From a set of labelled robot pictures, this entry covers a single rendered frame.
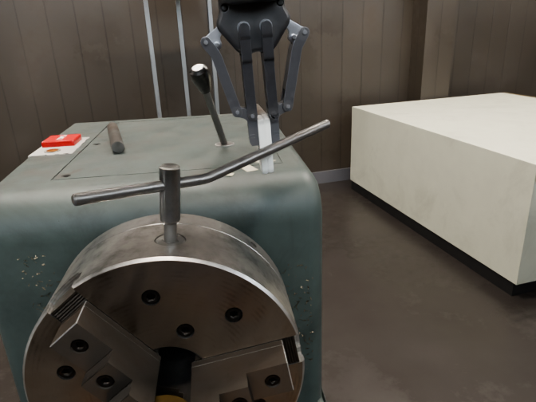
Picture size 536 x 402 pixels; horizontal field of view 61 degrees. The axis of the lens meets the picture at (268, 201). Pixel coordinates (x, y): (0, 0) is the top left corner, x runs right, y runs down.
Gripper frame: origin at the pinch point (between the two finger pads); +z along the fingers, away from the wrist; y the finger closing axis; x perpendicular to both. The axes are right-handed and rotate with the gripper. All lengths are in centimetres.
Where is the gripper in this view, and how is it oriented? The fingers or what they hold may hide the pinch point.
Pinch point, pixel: (265, 143)
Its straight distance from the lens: 58.6
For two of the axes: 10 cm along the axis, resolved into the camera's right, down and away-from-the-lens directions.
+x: -1.3, -3.5, 9.3
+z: 0.9, 9.3, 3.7
